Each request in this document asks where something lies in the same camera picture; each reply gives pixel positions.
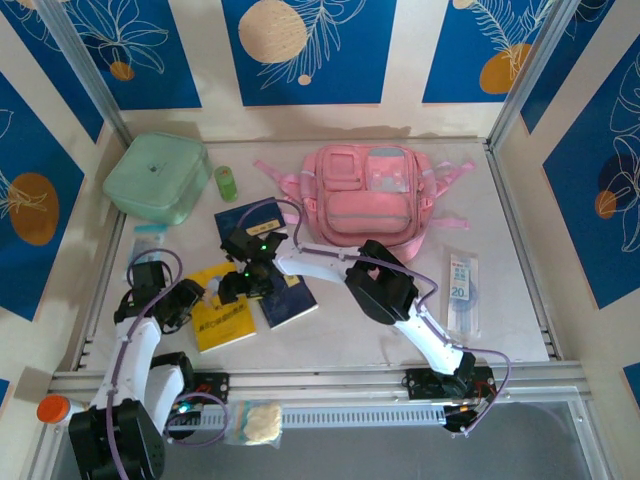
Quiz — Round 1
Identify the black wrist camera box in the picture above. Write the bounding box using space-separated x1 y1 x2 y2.
221 227 262 262
128 260 169 297

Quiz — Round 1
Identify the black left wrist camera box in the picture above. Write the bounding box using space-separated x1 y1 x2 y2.
128 260 169 297

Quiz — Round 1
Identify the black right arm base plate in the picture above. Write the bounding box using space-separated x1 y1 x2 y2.
404 367 496 401

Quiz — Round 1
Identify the dark blue book yellow label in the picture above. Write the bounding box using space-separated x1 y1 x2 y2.
257 272 320 330
213 197 284 251

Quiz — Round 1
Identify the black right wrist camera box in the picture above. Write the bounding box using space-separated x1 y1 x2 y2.
221 227 262 262

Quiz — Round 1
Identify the aluminium front frame rail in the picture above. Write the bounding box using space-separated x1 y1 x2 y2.
49 362 586 397

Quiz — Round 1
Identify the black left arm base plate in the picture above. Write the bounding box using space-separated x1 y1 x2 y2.
192 372 231 407

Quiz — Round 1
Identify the clear packet with blue header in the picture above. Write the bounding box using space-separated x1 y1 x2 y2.
130 223 167 261

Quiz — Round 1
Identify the clear bag with beige contents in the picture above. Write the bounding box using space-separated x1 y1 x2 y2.
223 399 284 447

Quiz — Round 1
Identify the blue ruler packet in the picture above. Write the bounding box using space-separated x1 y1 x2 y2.
446 251 482 337

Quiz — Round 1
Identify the pink backpack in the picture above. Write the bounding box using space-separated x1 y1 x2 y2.
253 142 476 264

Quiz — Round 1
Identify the aluminium frame post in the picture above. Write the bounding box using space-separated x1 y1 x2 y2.
37 0 132 146
487 0 584 149

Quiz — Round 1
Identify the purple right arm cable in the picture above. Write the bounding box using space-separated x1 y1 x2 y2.
280 198 512 439

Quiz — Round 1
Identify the white bottle with orange cap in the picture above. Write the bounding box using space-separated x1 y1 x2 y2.
36 394 86 427

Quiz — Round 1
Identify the aluminium side rail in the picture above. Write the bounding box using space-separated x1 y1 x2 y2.
74 209 127 371
487 142 566 362

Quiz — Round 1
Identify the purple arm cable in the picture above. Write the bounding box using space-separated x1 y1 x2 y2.
280 198 512 439
107 248 232 449

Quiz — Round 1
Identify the grey slotted cable duct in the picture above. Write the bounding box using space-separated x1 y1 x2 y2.
164 402 446 431

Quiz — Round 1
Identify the small green cylinder bottle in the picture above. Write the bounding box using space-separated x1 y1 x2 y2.
213 164 240 204

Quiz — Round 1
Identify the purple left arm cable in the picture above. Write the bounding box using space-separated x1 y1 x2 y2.
107 248 232 449

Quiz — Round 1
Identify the mint green square zip case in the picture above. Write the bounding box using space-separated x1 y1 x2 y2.
102 131 214 226

